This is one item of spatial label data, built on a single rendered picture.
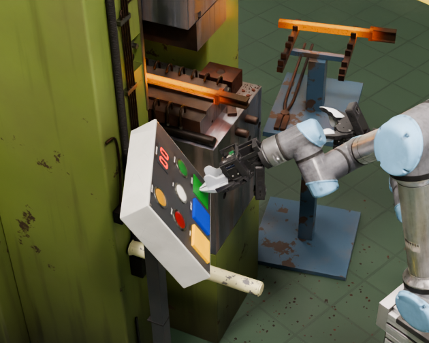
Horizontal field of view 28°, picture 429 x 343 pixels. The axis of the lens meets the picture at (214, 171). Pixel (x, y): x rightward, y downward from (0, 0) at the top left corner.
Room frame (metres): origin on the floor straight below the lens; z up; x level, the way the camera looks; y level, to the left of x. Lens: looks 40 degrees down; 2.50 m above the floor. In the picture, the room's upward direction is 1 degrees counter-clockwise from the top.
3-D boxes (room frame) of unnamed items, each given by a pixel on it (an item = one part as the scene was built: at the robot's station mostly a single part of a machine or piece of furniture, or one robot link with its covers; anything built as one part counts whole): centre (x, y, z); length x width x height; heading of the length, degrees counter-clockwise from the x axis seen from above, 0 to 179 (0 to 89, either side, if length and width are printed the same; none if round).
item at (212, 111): (2.27, 0.19, 0.96); 0.42 x 0.20 x 0.09; 64
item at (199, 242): (1.53, 0.04, 1.01); 0.07 x 0.05 x 0.07; 179
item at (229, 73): (2.36, -0.03, 0.95); 0.12 x 0.09 x 0.07; 64
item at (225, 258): (2.32, 0.17, 0.23); 0.56 x 0.38 x 0.47; 64
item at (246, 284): (1.82, 0.07, 0.62); 0.44 x 0.05 x 0.05; 64
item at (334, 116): (2.09, -0.36, 0.97); 0.09 x 0.03 x 0.06; 28
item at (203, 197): (1.73, 0.04, 1.00); 0.07 x 0.05 x 0.07; 179
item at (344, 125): (2.00, -0.42, 0.97); 0.12 x 0.08 x 0.09; 64
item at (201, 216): (1.63, 0.04, 1.01); 0.07 x 0.05 x 0.07; 179
